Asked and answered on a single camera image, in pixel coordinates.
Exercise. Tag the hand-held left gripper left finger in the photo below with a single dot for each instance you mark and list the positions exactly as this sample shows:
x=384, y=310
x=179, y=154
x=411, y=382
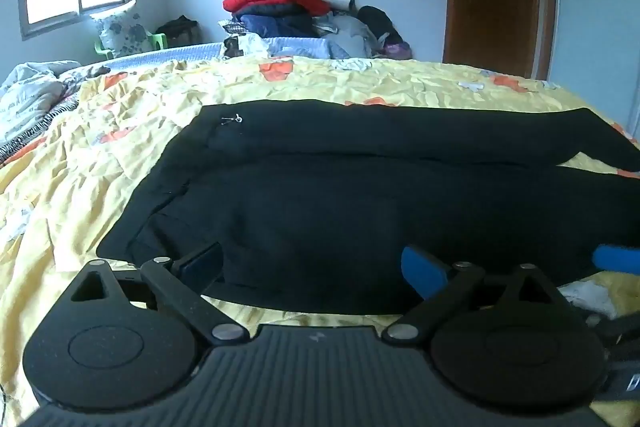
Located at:
x=202, y=266

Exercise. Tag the black and white striped cloth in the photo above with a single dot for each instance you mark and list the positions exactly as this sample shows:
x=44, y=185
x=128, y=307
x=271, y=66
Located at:
x=35, y=132

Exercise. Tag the yellow floral bedsheet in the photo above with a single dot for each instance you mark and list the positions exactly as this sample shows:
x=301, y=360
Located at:
x=350, y=82

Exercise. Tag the dark bag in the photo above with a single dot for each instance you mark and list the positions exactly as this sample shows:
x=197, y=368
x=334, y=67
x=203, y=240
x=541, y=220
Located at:
x=177, y=32

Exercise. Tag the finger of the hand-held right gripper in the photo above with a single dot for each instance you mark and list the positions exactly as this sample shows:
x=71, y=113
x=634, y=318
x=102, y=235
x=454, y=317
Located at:
x=617, y=258

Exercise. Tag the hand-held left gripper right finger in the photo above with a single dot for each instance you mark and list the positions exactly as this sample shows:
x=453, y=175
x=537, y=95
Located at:
x=422, y=271

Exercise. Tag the black backpack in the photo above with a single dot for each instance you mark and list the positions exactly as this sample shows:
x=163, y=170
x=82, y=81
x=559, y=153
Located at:
x=377, y=22

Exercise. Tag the light blue mattress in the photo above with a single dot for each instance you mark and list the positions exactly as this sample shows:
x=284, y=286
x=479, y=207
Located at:
x=295, y=46

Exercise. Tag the floral pillow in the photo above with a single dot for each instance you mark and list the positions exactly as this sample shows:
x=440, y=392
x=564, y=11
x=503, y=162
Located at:
x=122, y=29

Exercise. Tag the white crumpled cloth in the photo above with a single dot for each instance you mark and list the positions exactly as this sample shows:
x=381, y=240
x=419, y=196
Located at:
x=247, y=44

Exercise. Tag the white quilt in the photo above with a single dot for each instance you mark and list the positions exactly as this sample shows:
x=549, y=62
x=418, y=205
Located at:
x=30, y=92

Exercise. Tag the purple bag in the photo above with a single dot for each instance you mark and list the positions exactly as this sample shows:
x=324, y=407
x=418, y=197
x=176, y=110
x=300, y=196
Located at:
x=399, y=52

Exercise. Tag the green plastic chair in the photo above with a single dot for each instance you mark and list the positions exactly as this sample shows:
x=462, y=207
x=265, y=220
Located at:
x=159, y=41

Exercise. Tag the black pants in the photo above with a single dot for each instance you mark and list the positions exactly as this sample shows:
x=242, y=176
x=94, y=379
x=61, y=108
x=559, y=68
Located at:
x=325, y=207

